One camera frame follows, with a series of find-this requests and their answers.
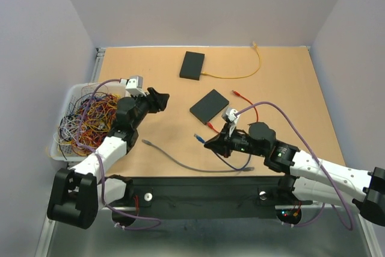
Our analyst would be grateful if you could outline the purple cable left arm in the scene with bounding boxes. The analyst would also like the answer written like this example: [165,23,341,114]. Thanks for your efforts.
[75,78,162,231]

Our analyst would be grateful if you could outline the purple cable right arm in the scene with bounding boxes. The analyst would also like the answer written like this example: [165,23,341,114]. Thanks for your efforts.
[234,101,354,231]

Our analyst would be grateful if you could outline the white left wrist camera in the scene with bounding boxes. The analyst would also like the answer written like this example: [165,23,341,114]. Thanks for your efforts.
[120,75,146,97]

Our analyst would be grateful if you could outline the yellow ethernet cable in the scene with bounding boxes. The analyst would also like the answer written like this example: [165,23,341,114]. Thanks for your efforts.
[200,40,263,79]

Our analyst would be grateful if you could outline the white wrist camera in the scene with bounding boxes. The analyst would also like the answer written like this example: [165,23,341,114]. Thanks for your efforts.
[120,75,146,97]
[221,107,239,137]

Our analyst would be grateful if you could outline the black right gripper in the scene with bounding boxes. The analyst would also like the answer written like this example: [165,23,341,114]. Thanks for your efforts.
[204,121,266,157]

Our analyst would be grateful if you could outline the tangle of coloured wires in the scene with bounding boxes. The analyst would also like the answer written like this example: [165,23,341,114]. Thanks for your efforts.
[45,85,124,155]

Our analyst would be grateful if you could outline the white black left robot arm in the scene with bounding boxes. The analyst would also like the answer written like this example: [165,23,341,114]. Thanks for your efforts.
[47,87,170,229]

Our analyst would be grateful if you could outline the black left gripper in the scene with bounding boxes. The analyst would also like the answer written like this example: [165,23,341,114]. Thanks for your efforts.
[130,88,170,129]

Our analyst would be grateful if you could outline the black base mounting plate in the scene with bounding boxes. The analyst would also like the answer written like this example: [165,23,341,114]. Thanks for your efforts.
[110,176,310,225]

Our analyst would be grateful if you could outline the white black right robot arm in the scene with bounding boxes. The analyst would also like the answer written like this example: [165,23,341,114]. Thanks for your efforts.
[204,122,384,226]

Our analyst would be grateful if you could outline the red ethernet cable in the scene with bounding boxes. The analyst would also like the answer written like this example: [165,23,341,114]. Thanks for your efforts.
[206,89,260,134]

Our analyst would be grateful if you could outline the white plastic basket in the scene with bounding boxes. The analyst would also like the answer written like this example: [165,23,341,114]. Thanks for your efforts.
[50,82,128,163]

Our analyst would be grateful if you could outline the aluminium frame rail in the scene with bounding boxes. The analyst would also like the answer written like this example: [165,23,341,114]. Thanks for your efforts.
[36,207,382,256]

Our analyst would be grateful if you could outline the blue ethernet cable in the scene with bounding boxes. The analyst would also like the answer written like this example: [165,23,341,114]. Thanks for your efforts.
[193,132,255,172]

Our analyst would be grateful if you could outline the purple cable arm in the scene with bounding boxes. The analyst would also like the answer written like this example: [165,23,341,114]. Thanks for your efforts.
[234,101,354,231]
[75,78,162,231]

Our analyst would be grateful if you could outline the grey ethernet cable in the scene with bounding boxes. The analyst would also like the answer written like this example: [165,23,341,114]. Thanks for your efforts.
[141,138,255,173]

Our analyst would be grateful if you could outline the black network switch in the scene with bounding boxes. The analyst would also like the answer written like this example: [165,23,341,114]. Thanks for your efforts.
[189,89,229,125]
[179,51,205,81]

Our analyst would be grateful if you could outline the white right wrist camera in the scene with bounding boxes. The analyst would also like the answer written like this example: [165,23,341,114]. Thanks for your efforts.
[221,107,239,137]

